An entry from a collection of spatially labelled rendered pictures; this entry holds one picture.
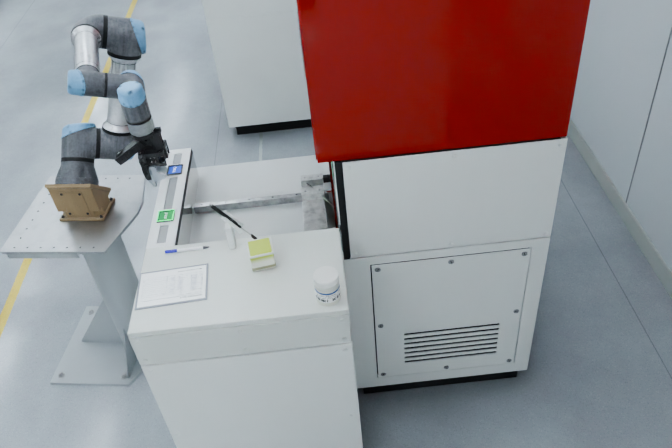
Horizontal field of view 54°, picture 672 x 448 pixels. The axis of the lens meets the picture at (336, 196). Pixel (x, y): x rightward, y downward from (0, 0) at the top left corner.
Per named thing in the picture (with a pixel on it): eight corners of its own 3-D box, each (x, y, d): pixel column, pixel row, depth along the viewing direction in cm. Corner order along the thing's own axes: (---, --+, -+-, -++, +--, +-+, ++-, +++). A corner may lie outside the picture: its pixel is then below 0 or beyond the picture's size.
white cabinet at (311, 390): (344, 290, 318) (330, 153, 267) (366, 482, 243) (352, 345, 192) (213, 304, 318) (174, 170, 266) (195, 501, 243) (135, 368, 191)
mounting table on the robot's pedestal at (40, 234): (13, 277, 243) (-2, 251, 235) (61, 200, 277) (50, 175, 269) (129, 277, 238) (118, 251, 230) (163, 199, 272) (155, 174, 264)
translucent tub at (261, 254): (273, 251, 203) (270, 235, 199) (277, 268, 197) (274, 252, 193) (249, 256, 202) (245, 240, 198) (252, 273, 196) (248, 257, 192)
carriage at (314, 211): (323, 183, 246) (322, 177, 244) (329, 251, 217) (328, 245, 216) (302, 186, 246) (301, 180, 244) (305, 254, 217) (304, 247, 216)
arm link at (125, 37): (94, 150, 253) (102, 10, 229) (134, 153, 259) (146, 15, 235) (95, 164, 243) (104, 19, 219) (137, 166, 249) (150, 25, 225)
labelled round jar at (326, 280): (339, 287, 189) (337, 264, 183) (341, 305, 184) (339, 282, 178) (315, 289, 189) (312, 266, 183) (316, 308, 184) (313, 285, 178)
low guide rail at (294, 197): (328, 195, 245) (328, 189, 243) (329, 199, 243) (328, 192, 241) (195, 210, 245) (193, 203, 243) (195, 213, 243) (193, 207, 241)
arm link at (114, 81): (106, 65, 200) (108, 81, 191) (144, 69, 204) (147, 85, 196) (104, 88, 204) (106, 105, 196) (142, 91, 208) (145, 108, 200)
